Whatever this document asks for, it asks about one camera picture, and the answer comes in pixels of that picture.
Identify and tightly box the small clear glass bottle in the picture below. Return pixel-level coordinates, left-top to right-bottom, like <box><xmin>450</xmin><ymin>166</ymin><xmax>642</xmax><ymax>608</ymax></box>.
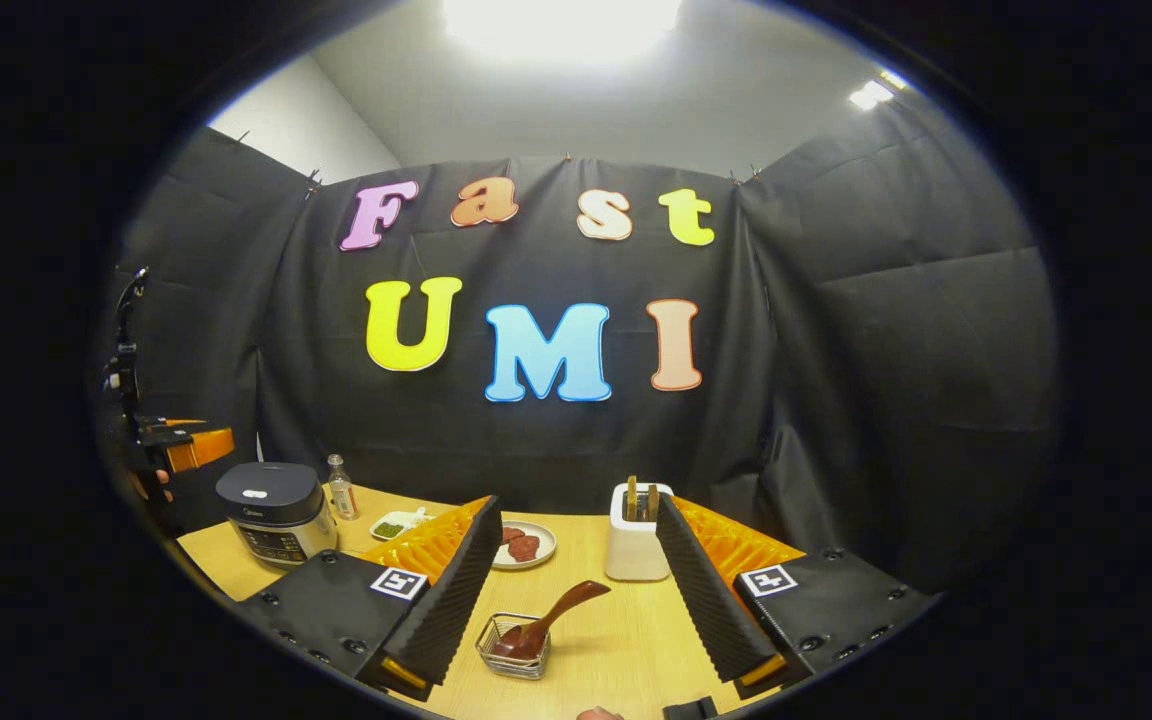
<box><xmin>326</xmin><ymin>454</ymin><xmax>359</xmax><ymax>521</ymax></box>

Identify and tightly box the dark grey rice cooker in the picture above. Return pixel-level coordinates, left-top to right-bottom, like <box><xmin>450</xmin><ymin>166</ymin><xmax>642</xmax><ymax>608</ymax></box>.
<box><xmin>215</xmin><ymin>461</ymin><xmax>339</xmax><ymax>571</ymax></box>

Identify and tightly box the brown wooden spoon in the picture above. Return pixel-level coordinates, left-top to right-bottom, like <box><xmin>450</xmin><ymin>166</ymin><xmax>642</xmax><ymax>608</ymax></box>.
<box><xmin>492</xmin><ymin>580</ymin><xmax>612</xmax><ymax>661</ymax></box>

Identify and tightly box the white divided dish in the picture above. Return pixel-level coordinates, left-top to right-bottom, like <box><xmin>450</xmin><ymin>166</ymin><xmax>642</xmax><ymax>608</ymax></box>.
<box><xmin>369</xmin><ymin>507</ymin><xmax>434</xmax><ymax>542</ymax></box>

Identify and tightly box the wire basket chopstick holder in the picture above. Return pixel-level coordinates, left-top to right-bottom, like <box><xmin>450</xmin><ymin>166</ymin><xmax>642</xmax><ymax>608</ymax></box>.
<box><xmin>475</xmin><ymin>612</ymin><xmax>552</xmax><ymax>681</ymax></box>

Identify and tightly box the white toaster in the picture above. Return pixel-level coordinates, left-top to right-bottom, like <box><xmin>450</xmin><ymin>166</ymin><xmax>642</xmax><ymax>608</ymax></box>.
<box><xmin>605</xmin><ymin>482</ymin><xmax>675</xmax><ymax>582</ymax></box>

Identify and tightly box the round white plate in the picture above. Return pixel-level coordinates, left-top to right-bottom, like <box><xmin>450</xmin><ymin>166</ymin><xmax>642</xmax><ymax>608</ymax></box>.
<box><xmin>491</xmin><ymin>520</ymin><xmax>558</xmax><ymax>572</ymax></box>

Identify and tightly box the black backdrop cloth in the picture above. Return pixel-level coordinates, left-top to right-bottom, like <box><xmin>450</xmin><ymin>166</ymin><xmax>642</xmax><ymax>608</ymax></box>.
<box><xmin>101</xmin><ymin>90</ymin><xmax>1062</xmax><ymax>601</ymax></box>

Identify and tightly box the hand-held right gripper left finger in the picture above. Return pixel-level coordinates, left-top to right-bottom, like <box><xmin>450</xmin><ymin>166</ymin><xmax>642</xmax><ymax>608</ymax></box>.
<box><xmin>236</xmin><ymin>495</ymin><xmax>504</xmax><ymax>701</ymax></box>

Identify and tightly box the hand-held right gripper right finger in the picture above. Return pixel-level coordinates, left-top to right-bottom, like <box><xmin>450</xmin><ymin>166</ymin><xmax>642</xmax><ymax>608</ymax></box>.
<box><xmin>654</xmin><ymin>493</ymin><xmax>937</xmax><ymax>701</ymax></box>

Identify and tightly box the small ceiling light panel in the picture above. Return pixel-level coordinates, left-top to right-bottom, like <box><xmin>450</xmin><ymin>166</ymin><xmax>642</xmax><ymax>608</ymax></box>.
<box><xmin>848</xmin><ymin>70</ymin><xmax>909</xmax><ymax>111</ymax></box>

